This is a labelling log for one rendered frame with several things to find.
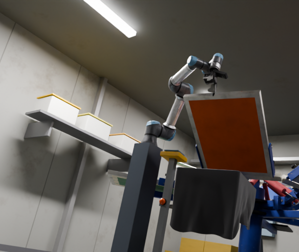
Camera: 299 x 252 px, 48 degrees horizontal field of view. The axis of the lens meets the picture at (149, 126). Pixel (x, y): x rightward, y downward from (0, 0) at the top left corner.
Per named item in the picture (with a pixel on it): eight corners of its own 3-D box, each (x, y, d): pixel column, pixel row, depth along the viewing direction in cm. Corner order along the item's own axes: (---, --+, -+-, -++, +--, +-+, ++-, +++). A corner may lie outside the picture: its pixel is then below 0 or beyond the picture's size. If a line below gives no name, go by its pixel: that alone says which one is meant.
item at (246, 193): (233, 239, 201) (240, 171, 215) (227, 238, 203) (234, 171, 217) (251, 247, 237) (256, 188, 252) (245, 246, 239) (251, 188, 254)
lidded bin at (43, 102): (59, 128, 478) (64, 111, 487) (76, 126, 452) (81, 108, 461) (30, 115, 446) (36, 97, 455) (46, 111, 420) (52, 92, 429)
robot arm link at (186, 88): (154, 135, 306) (177, 79, 295) (168, 139, 310) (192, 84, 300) (157, 139, 295) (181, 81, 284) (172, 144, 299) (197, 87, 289)
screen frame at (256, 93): (259, 92, 233) (260, 89, 236) (182, 96, 263) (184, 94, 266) (272, 177, 272) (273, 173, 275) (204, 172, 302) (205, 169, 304)
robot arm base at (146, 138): (136, 143, 291) (138, 133, 295) (147, 149, 302) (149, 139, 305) (149, 142, 282) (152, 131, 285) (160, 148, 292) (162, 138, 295)
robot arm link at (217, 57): (219, 62, 259) (226, 55, 252) (216, 72, 253) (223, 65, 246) (211, 56, 258) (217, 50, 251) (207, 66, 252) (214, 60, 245)
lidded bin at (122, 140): (123, 158, 567) (127, 143, 575) (139, 157, 542) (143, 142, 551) (104, 149, 536) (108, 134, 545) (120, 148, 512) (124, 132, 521)
